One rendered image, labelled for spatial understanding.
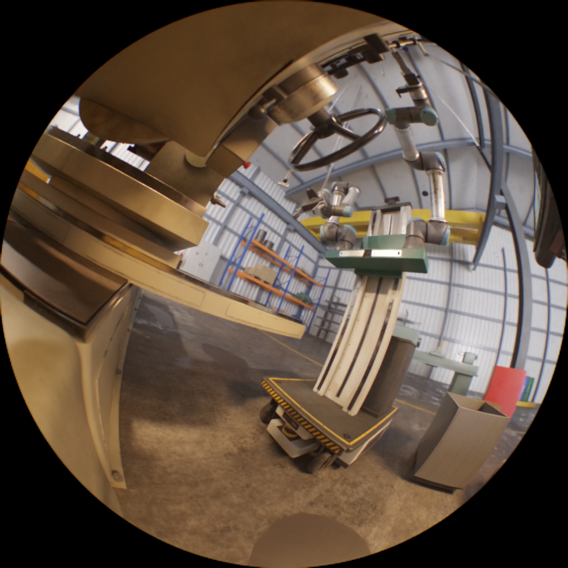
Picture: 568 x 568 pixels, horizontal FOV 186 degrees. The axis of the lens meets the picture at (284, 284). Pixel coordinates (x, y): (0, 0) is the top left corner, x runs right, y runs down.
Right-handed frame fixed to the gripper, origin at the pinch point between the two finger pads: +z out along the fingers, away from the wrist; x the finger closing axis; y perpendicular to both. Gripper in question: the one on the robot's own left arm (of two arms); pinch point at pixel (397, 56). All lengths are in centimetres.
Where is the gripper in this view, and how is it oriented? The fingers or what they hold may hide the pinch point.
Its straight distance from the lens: 93.4
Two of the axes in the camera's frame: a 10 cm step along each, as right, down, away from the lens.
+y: 6.5, 1.4, -7.5
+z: -6.7, -3.7, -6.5
